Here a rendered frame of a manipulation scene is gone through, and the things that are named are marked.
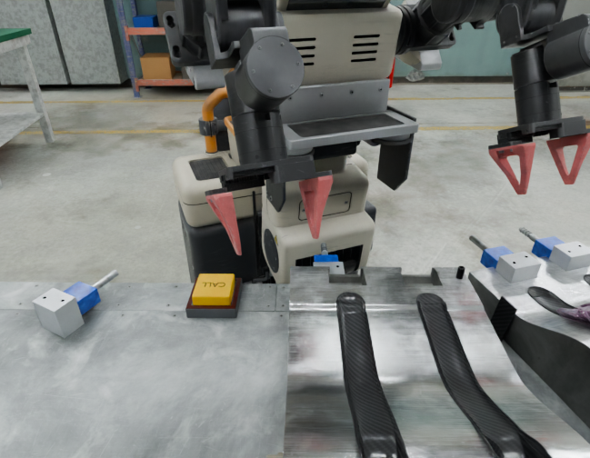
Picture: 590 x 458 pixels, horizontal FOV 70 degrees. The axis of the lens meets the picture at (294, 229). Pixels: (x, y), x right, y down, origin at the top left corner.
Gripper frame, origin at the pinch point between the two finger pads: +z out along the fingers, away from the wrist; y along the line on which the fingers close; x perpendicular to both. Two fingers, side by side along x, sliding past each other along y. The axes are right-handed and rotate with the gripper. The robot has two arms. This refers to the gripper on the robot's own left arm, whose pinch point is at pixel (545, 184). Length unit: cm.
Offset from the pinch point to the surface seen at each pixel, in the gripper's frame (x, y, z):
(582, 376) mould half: -12.4, -11.9, 22.2
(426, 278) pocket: 5.4, -19.3, 11.2
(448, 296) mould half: -0.9, -20.6, 12.4
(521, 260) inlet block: 2.7, -3.5, 11.5
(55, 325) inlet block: 22, -73, 9
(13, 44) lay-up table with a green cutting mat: 317, -128, -142
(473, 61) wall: 405, 371, -126
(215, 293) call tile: 18, -50, 9
